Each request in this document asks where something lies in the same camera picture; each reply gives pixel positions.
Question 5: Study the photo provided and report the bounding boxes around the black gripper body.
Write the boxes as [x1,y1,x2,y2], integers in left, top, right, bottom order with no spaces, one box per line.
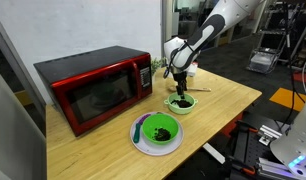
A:
[172,68,189,88]

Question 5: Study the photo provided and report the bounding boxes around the light-green bowl with handles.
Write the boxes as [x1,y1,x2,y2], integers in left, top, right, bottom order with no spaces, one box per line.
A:
[163,92,199,115]

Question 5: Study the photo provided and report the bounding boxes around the coffee beans in light-green bowl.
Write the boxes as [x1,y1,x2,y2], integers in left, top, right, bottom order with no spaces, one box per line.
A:
[170,98,193,109]

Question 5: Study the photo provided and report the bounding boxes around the dark-green plastic bowl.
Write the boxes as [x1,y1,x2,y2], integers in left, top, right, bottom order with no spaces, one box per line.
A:
[141,114,180,145]

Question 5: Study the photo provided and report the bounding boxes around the coffee beans in dark-green bowl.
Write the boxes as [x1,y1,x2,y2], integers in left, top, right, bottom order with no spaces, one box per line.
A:
[152,127,172,142]

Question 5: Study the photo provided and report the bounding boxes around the white cup purple sleeve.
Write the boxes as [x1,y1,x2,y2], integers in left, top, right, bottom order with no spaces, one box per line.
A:
[187,61,199,78]

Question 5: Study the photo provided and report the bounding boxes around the small potted green plant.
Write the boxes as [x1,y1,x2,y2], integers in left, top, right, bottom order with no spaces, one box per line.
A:
[150,57,168,78]

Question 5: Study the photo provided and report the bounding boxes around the purple teal toy knife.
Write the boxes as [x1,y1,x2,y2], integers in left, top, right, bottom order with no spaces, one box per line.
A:
[133,113,152,144]

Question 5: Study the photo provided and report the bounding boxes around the pale round plate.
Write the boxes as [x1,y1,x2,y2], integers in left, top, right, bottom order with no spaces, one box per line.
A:
[129,111,185,157]

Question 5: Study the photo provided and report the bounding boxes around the metal background cart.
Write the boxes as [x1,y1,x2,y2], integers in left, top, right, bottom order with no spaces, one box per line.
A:
[246,28,296,75]

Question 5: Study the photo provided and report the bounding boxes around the red black microwave oven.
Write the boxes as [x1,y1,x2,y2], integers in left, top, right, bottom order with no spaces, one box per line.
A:
[33,45,153,138]

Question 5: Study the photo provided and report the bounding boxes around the aluminium extrusion pieces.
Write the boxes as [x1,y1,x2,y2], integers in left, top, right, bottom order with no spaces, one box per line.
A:
[258,124,283,146]

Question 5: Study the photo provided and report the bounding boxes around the grey metal beam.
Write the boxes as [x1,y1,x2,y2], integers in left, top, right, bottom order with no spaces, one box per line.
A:
[0,9,47,129]

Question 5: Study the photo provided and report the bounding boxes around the cream long-handled spoon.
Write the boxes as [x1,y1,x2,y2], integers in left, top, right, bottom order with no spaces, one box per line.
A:
[168,85,212,93]

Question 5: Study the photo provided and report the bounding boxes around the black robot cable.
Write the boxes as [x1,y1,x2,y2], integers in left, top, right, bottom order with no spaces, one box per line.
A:
[162,40,196,80]

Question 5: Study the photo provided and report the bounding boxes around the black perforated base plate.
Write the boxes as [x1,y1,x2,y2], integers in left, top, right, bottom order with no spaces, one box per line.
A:
[224,111,296,180]

